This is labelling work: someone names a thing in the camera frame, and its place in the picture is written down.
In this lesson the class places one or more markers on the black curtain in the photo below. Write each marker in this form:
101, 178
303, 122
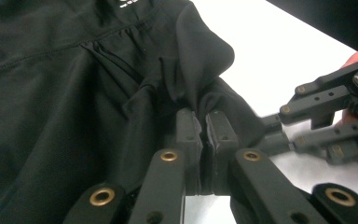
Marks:
317, 15

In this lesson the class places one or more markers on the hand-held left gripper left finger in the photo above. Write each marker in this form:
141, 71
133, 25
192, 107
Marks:
190, 137

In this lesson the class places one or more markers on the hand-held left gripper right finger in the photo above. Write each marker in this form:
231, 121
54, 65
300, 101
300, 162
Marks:
220, 133

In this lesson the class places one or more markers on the black pants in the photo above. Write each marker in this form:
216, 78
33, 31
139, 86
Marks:
59, 93

